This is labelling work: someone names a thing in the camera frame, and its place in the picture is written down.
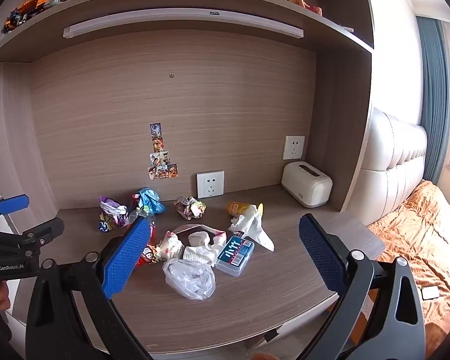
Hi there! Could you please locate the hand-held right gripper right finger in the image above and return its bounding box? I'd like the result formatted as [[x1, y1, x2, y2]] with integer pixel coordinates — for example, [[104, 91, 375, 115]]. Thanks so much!
[[298, 213, 426, 360]]

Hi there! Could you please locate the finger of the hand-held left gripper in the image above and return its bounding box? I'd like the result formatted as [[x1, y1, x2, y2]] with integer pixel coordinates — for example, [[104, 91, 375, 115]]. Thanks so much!
[[0, 217, 65, 250], [0, 194, 30, 233]]

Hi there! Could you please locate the blue snack bag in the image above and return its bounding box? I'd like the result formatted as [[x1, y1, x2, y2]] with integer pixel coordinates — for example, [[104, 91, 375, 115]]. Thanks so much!
[[131, 187, 167, 220]]

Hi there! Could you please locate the white wall outlet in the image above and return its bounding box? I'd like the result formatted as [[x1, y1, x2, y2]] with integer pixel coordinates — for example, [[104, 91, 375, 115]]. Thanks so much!
[[282, 136, 305, 160], [196, 170, 225, 199]]

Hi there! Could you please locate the cream padded headboard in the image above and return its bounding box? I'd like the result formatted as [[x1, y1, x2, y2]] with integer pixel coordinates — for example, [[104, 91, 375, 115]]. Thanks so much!
[[360, 107, 428, 226]]

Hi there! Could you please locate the colourful crumpled wrapper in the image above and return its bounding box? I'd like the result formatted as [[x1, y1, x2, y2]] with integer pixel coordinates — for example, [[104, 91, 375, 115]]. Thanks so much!
[[173, 196, 207, 220]]

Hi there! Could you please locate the white plastic wrapper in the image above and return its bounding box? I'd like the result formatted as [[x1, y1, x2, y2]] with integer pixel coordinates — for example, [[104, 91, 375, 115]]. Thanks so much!
[[228, 204, 275, 252]]

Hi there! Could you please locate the yellow lemon cup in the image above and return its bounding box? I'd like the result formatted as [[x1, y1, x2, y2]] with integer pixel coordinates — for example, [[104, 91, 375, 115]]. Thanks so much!
[[226, 202, 264, 217]]

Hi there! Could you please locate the pink white spout pouch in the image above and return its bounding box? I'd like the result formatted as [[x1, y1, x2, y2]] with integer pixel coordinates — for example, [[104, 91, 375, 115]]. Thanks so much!
[[172, 223, 227, 250]]

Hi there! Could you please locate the cluster of cartoon stickers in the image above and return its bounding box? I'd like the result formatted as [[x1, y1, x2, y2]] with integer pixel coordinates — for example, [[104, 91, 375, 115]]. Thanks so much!
[[148, 122, 179, 180]]

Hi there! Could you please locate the white pink crumpled wrapper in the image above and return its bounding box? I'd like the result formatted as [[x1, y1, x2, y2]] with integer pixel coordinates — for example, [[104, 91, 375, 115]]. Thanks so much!
[[155, 230, 184, 263]]

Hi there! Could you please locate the white light bar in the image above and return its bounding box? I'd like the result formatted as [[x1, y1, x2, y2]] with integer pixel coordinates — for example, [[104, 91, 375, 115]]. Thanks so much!
[[63, 8, 304, 39]]

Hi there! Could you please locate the blue clear toothpick box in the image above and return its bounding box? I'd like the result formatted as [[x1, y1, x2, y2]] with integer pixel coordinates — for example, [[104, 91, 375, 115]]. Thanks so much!
[[215, 235, 255, 276]]

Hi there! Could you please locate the small dark toy vehicle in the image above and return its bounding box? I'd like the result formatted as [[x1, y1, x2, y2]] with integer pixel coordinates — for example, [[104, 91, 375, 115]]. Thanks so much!
[[2, 0, 42, 34]]

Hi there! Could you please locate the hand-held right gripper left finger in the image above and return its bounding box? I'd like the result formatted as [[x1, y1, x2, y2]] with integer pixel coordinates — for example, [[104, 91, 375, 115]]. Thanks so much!
[[25, 215, 154, 360]]

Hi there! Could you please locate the wooden shelf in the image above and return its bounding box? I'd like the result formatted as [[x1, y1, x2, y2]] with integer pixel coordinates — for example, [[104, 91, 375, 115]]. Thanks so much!
[[0, 0, 376, 64]]

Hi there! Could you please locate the orange blanket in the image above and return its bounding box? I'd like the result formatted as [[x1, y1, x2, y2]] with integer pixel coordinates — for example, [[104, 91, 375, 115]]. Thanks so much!
[[367, 180, 450, 357]]

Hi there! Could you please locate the purple crumpled wrapper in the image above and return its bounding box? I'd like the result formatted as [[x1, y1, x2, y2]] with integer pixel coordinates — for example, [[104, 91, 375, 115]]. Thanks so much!
[[98, 196, 130, 232]]

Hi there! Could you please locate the clear plastic bag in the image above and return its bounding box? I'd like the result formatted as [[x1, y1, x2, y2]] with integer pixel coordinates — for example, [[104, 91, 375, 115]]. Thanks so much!
[[162, 257, 216, 301]]

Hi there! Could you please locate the red snack wrapper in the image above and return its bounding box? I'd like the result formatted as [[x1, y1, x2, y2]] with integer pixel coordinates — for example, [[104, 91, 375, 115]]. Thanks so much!
[[135, 244, 159, 269]]

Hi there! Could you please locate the blue grey curtain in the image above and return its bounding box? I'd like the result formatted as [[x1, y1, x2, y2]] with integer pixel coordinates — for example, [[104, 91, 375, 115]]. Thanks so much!
[[416, 16, 450, 182]]

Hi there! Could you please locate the cream ribbed box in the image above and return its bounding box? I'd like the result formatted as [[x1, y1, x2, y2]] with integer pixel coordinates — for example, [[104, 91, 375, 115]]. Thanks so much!
[[281, 161, 333, 209]]

